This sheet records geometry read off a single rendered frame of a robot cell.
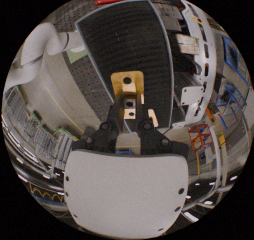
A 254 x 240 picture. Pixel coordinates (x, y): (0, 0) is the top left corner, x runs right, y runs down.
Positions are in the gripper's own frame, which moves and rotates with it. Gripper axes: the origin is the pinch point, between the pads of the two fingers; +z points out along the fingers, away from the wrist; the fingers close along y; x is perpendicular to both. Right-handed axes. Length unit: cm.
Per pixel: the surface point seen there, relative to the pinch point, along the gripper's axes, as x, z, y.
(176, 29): 13.3, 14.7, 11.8
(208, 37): 20.6, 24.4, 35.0
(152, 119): -11.3, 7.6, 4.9
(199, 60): 4.9, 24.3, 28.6
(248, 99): 8, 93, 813
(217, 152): -248, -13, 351
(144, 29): 10.5, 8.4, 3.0
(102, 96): -36, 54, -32
